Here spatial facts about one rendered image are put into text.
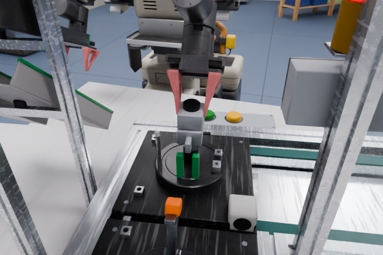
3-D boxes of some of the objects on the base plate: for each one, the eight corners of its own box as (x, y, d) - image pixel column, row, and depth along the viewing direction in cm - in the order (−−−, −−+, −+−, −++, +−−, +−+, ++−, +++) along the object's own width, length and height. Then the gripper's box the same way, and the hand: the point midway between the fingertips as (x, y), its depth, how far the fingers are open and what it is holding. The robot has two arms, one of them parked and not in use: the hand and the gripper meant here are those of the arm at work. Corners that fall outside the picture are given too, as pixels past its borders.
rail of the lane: (138, 149, 80) (134, 116, 75) (492, 177, 71) (518, 142, 65) (132, 163, 75) (127, 128, 70) (511, 194, 66) (541, 157, 60)
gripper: (226, 38, 55) (219, 119, 54) (173, 35, 56) (165, 115, 54) (228, 24, 48) (220, 117, 47) (167, 21, 49) (158, 112, 48)
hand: (191, 111), depth 51 cm, fingers closed on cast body, 4 cm apart
